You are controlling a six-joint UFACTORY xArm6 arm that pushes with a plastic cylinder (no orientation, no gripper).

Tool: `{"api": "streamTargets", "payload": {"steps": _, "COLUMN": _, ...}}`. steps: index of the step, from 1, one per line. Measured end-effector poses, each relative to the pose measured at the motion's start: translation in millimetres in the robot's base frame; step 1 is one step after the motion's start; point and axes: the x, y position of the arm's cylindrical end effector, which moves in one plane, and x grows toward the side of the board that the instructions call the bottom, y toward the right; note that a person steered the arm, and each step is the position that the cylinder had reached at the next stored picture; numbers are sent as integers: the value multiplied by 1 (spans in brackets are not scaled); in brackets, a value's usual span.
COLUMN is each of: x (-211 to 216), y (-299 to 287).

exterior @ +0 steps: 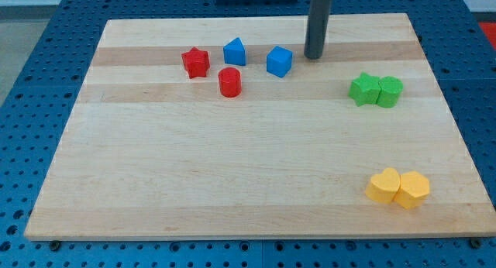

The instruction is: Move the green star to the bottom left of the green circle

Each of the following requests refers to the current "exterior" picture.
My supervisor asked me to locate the blue cube block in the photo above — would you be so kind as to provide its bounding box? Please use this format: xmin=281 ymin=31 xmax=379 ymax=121
xmin=266 ymin=46 xmax=293 ymax=77

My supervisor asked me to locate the red cylinder block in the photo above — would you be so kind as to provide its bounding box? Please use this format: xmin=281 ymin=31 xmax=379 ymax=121
xmin=218 ymin=67 xmax=242 ymax=98

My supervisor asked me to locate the blue triangle block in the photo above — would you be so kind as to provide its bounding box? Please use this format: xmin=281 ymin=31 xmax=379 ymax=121
xmin=223 ymin=37 xmax=246 ymax=66

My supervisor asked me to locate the yellow heart block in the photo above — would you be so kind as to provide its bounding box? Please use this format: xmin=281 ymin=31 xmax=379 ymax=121
xmin=365 ymin=167 xmax=401 ymax=204

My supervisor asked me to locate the green cylinder block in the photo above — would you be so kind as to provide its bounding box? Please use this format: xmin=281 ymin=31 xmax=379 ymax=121
xmin=376 ymin=76 xmax=404 ymax=108

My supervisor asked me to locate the red star block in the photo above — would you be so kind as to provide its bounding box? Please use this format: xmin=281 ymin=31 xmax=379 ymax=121
xmin=181 ymin=47 xmax=210 ymax=79

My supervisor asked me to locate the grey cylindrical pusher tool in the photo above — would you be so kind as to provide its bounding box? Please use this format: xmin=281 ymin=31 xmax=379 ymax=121
xmin=304 ymin=0 xmax=332 ymax=60

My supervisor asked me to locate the wooden board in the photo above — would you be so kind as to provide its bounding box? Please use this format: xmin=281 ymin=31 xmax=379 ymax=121
xmin=25 ymin=13 xmax=495 ymax=241

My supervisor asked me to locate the yellow hexagon block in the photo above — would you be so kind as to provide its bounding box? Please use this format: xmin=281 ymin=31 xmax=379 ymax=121
xmin=394 ymin=171 xmax=430 ymax=209

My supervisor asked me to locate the green star block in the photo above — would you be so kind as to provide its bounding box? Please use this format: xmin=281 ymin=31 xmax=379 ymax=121
xmin=348 ymin=72 xmax=381 ymax=106

